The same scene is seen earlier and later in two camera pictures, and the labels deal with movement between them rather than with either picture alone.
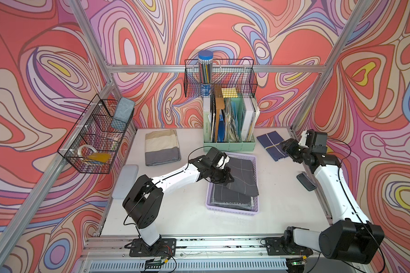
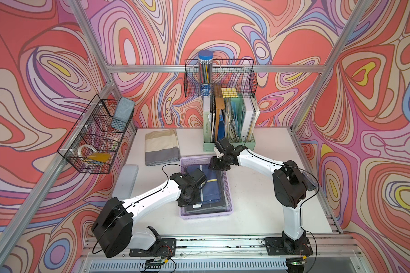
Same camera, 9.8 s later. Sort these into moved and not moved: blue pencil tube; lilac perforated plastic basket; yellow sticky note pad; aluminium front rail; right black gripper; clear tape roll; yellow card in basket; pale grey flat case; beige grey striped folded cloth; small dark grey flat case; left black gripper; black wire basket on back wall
Moved: left black gripper; right black gripper; lilac perforated plastic basket
Not moved: small dark grey flat case; yellow card in basket; aluminium front rail; blue pencil tube; pale grey flat case; black wire basket on back wall; clear tape roll; beige grey striped folded cloth; yellow sticky note pad
